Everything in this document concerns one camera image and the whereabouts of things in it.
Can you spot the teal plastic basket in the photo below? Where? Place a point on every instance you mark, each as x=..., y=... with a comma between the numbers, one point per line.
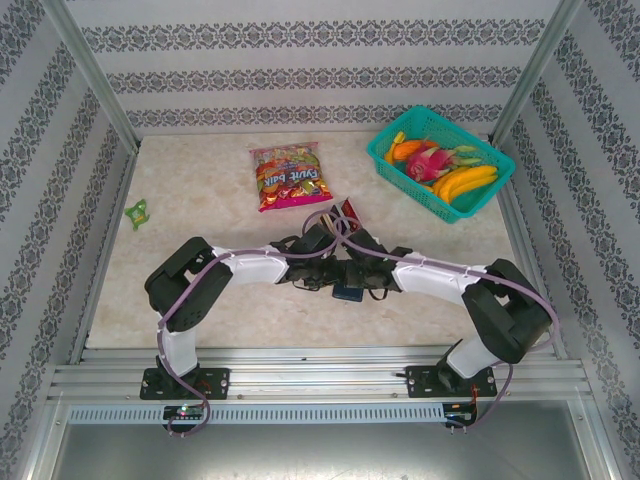
x=395, y=167

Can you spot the yellow banana bunch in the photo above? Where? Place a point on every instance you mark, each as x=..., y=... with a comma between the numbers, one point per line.
x=467, y=180

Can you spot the pink dragon fruit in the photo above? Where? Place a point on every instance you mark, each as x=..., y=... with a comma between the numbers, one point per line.
x=425, y=162

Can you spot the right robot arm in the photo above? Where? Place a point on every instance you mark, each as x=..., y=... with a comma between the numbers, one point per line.
x=430, y=275

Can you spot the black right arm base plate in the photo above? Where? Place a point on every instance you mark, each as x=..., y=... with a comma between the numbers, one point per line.
x=417, y=382

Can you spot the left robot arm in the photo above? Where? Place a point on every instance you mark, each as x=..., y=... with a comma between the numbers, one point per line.
x=255, y=265

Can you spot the small green candy wrapper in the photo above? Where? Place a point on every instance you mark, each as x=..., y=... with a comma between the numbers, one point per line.
x=138, y=214

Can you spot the aluminium frame post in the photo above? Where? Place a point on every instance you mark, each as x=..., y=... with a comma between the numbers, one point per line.
x=95, y=75
x=530, y=75

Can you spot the small yellow fruit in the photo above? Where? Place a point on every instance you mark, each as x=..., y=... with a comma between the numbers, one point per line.
x=398, y=136

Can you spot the small circuit board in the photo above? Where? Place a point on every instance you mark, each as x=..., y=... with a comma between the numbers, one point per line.
x=460, y=415
x=182, y=412

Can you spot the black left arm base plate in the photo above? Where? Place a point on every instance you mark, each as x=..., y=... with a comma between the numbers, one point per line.
x=217, y=382

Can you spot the red credit card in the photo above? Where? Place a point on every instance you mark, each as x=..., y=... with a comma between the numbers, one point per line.
x=349, y=206

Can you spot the black credit card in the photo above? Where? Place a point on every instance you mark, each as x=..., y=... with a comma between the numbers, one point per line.
x=351, y=225

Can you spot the orange mango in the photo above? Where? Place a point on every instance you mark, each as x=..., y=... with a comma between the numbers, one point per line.
x=407, y=149

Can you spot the gold credit card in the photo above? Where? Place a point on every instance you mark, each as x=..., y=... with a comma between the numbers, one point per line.
x=327, y=222

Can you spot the colourful fruit candy bag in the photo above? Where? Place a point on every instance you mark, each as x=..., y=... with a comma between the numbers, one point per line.
x=290, y=175

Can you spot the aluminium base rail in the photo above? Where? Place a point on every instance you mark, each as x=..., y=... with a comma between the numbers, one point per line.
x=310, y=377

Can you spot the blue card holder wallet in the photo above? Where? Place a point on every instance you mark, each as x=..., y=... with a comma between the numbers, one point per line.
x=347, y=294

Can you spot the aluminium side rail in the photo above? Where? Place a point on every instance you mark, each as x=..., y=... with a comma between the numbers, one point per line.
x=104, y=250
x=521, y=225

